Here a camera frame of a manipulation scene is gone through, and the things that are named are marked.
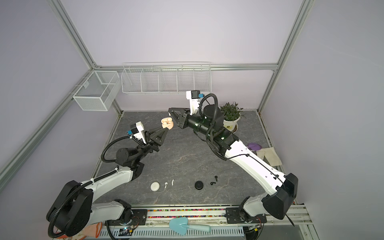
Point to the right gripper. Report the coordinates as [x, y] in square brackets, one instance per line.
[182, 119]

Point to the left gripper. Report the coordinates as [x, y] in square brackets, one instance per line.
[155, 138]

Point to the pink earbud charging case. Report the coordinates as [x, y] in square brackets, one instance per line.
[167, 123]

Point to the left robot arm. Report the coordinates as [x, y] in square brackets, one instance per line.
[75, 207]

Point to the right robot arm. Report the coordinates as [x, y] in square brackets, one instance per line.
[205, 118]

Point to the black earbud charging case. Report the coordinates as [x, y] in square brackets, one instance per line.
[199, 185]

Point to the potted green plant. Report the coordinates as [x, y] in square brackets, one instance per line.
[232, 114]

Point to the small white mesh basket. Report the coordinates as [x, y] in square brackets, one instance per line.
[98, 91]

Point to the purple pink garden scoop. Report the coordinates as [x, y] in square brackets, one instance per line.
[254, 147]

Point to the teal garden trowel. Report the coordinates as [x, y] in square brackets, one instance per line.
[181, 225]

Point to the beige grey work glove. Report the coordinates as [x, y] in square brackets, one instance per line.
[269, 156]

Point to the red white garden glove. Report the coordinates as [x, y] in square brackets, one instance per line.
[91, 231]

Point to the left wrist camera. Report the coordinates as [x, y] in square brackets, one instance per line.
[138, 132]

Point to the long white wire basket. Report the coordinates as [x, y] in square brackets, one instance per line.
[166, 77]

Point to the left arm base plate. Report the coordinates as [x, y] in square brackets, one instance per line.
[138, 217]

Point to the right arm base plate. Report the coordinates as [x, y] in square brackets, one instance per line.
[237, 216]

